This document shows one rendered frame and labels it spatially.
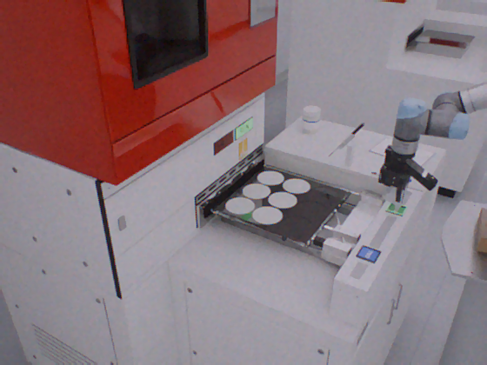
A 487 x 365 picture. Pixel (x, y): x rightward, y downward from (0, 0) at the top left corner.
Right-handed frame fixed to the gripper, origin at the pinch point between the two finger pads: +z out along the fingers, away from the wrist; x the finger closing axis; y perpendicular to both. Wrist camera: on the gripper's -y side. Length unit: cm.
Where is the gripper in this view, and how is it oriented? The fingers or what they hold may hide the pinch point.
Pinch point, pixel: (399, 207)
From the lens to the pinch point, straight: 163.7
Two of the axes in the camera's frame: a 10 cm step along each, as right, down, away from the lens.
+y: -8.5, -2.8, 4.4
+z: 0.0, 8.5, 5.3
